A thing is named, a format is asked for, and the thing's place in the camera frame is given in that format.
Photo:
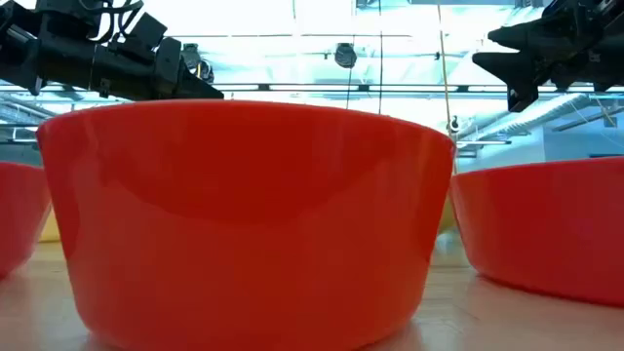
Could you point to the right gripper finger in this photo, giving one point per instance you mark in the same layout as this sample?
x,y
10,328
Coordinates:
x,y
512,73
517,36

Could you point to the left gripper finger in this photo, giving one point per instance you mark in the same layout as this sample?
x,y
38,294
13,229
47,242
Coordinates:
x,y
200,90

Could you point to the large red plastic bowl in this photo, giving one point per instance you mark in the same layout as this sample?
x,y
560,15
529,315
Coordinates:
x,y
244,219

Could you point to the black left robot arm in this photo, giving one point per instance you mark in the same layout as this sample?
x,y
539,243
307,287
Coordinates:
x,y
44,53

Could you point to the small black hanging hook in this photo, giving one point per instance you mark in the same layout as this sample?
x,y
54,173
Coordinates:
x,y
454,124

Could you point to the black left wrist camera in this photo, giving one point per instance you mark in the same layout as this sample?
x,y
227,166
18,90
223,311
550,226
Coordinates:
x,y
141,31

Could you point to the silver ventilation duct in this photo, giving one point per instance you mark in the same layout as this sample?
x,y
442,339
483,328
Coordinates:
x,y
536,114

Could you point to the long ceiling light rail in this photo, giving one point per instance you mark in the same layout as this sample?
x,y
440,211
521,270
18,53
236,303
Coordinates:
x,y
341,88

